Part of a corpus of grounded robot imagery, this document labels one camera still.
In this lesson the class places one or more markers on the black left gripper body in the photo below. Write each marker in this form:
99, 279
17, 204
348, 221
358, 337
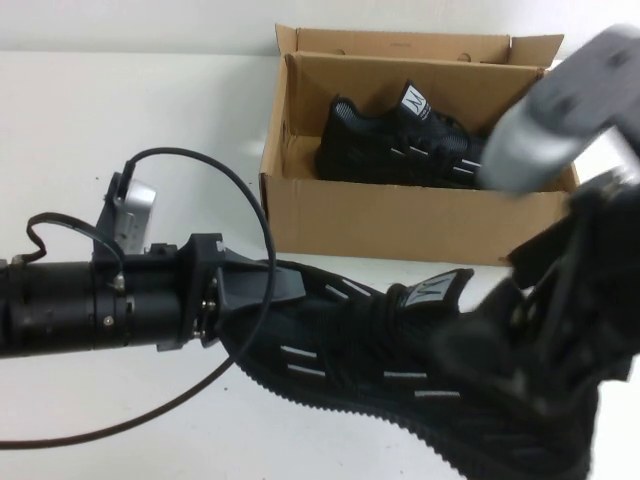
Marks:
202, 290

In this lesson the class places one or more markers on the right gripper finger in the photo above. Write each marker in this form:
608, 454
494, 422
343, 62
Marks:
575, 350

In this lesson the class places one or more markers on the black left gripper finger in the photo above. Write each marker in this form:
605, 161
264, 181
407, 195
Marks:
250, 282

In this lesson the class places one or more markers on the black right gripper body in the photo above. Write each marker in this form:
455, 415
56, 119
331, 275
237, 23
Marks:
595, 250

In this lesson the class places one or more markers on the black sneaker with white stripes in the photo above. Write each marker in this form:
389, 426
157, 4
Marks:
360, 150
360, 325

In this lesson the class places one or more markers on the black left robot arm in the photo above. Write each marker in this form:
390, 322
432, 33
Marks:
75, 300

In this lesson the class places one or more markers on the brown cardboard shoe box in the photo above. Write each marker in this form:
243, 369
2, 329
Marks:
375, 220

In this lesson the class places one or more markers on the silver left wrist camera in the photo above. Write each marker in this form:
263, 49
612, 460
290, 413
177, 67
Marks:
135, 215

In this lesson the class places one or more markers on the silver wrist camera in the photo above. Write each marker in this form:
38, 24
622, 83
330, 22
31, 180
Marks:
525, 145
135, 215

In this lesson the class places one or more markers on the dark left camera mount bracket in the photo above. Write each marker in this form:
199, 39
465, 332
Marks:
105, 235

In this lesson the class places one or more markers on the dark camera mount bracket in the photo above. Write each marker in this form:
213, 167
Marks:
590, 65
105, 235

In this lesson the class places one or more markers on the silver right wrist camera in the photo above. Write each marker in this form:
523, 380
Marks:
525, 145

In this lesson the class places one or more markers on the dark right camera mount bracket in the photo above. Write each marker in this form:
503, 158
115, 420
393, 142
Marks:
590, 65

